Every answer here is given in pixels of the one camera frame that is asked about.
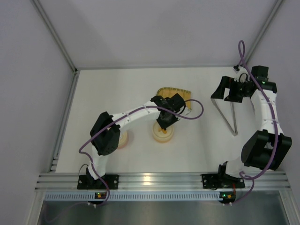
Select cream lid orange handle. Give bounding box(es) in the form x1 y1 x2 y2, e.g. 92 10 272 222
152 122 175 138

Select orange lunch box bowl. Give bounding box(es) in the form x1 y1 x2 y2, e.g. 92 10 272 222
152 132 174 143

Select metal tongs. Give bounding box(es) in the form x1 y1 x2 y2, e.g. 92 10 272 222
210 98 239 137

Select pink lunch box bowl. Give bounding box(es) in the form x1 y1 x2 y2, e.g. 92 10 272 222
117 135 128 149

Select cream lid pink handle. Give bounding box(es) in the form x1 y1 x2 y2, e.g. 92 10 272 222
119 131 128 145

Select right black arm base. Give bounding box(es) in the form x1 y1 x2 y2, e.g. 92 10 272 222
201 162 245 190

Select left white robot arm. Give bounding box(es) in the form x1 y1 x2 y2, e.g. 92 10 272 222
87 94 190 180

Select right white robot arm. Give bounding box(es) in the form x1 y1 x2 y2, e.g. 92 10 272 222
210 65 292 178

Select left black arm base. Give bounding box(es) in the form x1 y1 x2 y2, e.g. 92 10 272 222
77 174 119 190

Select bamboo woven tray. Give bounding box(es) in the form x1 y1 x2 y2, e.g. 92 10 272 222
151 87 192 113

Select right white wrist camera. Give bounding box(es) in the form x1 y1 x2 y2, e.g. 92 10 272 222
233 65 242 73

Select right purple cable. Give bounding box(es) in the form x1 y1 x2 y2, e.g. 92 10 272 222
238 40 281 207

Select purple cable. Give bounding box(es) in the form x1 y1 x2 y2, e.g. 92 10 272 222
79 99 204 207
238 40 281 207

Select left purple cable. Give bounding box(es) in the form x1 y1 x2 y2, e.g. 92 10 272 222
79 99 204 207

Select aluminium mounting rail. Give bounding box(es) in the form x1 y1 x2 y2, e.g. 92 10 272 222
35 172 291 190

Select slotted cable duct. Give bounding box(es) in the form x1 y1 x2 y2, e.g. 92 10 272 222
44 191 222 202

